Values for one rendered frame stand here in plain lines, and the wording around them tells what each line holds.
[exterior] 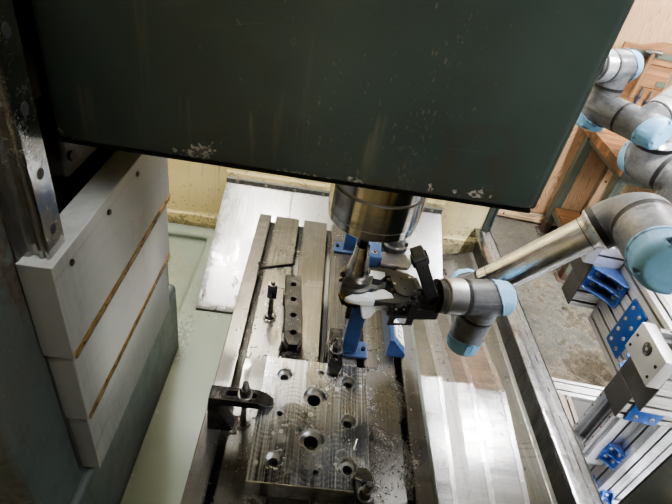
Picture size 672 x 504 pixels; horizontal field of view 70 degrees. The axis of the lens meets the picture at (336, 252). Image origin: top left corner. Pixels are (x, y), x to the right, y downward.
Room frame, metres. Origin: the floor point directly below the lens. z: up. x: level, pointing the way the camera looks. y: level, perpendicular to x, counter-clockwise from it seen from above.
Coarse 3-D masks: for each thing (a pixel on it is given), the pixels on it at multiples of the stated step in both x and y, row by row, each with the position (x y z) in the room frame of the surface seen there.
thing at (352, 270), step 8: (360, 248) 0.70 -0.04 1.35; (368, 248) 0.71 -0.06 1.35; (352, 256) 0.71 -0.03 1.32; (360, 256) 0.70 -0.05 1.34; (368, 256) 0.70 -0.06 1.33; (352, 264) 0.70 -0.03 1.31; (360, 264) 0.69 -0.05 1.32; (368, 264) 0.71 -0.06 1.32; (352, 272) 0.69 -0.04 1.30; (360, 272) 0.69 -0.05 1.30; (368, 272) 0.71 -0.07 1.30; (360, 280) 0.69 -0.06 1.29
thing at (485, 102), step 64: (64, 0) 0.55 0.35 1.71; (128, 0) 0.55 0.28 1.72; (192, 0) 0.56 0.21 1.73; (256, 0) 0.57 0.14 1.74; (320, 0) 0.57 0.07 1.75; (384, 0) 0.58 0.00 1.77; (448, 0) 0.59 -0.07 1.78; (512, 0) 0.59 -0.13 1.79; (576, 0) 0.60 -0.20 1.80; (64, 64) 0.55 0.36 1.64; (128, 64) 0.55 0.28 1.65; (192, 64) 0.56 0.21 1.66; (256, 64) 0.57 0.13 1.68; (320, 64) 0.58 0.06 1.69; (384, 64) 0.58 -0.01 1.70; (448, 64) 0.59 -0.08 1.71; (512, 64) 0.60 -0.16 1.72; (576, 64) 0.60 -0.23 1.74; (64, 128) 0.55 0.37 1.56; (128, 128) 0.55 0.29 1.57; (192, 128) 0.56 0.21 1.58; (256, 128) 0.57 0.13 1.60; (320, 128) 0.58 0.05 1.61; (384, 128) 0.58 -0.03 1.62; (448, 128) 0.59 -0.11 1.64; (512, 128) 0.60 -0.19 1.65; (448, 192) 0.59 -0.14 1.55; (512, 192) 0.60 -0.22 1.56
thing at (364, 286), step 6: (342, 270) 0.71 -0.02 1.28; (342, 276) 0.71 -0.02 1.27; (372, 276) 0.71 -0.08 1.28; (348, 282) 0.68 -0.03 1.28; (354, 282) 0.68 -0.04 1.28; (360, 282) 0.69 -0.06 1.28; (366, 282) 0.69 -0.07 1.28; (342, 288) 0.69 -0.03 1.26; (348, 288) 0.69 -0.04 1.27; (354, 288) 0.69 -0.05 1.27; (360, 288) 0.68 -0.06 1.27; (366, 288) 0.69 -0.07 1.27; (360, 294) 0.68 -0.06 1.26
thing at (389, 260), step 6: (384, 252) 0.89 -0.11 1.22; (384, 258) 0.87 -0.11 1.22; (390, 258) 0.87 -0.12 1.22; (396, 258) 0.88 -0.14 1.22; (402, 258) 0.88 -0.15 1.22; (408, 258) 0.89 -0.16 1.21; (384, 264) 0.85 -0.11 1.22; (390, 264) 0.85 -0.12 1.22; (396, 264) 0.86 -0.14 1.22; (402, 264) 0.86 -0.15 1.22; (408, 264) 0.87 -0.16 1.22
